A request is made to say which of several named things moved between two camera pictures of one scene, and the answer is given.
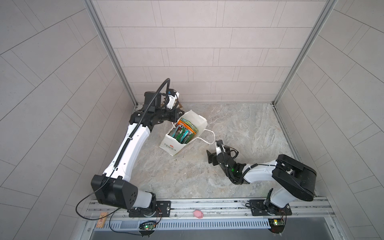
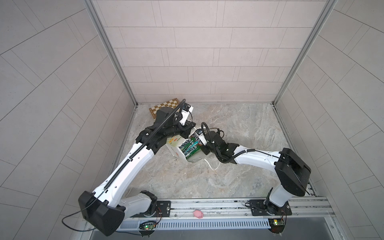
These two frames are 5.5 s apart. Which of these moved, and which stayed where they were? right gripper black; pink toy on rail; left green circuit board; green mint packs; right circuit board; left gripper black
Moved: left gripper black; right gripper black; green mint packs
Stayed: left green circuit board; right circuit board; pink toy on rail
